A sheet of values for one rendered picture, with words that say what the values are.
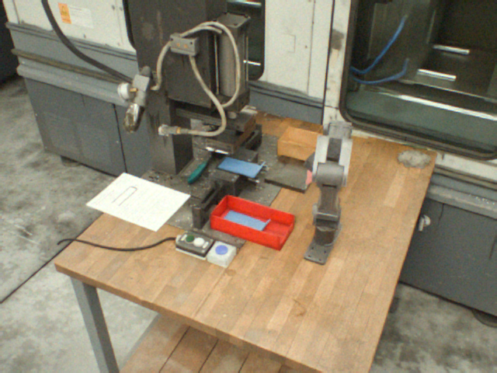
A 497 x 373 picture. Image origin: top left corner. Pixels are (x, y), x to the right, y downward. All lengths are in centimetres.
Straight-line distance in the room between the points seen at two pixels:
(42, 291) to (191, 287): 147
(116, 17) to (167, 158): 108
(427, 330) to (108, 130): 207
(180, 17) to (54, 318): 170
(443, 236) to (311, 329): 117
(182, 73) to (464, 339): 181
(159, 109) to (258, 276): 67
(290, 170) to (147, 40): 69
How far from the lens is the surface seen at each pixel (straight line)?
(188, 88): 170
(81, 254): 171
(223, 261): 157
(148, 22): 169
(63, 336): 269
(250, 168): 182
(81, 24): 299
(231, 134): 172
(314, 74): 227
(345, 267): 161
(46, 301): 286
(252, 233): 164
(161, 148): 191
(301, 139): 210
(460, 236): 246
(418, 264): 263
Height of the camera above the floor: 206
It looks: 38 degrees down
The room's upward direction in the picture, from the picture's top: straight up
